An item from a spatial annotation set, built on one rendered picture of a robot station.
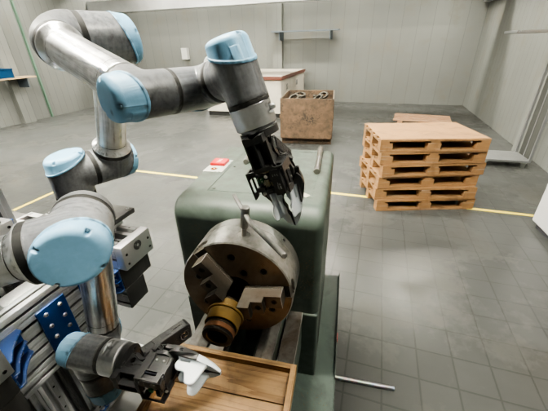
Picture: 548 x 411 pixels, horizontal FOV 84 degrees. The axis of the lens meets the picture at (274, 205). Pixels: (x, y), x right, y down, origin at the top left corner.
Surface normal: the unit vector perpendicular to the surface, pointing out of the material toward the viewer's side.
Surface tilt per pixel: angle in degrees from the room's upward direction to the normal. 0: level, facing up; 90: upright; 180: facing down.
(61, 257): 89
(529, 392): 0
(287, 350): 0
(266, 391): 0
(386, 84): 90
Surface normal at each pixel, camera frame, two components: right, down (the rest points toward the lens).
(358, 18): -0.30, 0.45
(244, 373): -0.02, -0.88
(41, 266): 0.50, 0.39
